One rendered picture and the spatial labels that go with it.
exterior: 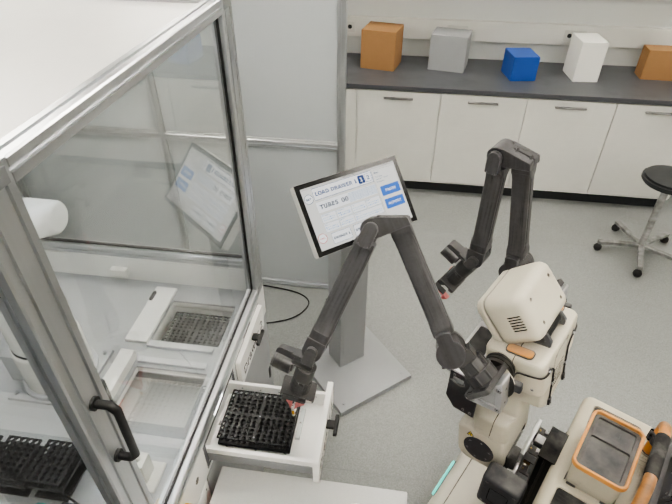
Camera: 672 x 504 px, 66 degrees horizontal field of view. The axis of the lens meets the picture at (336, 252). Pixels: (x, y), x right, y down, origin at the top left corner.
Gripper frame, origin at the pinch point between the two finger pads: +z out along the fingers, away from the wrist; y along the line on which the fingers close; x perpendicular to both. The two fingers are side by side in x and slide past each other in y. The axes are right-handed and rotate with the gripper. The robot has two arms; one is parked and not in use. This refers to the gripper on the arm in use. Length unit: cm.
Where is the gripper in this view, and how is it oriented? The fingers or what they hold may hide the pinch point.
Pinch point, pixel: (293, 405)
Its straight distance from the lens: 166.8
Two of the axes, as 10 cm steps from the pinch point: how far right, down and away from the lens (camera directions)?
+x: 1.3, -6.0, 7.9
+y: 9.6, 2.8, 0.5
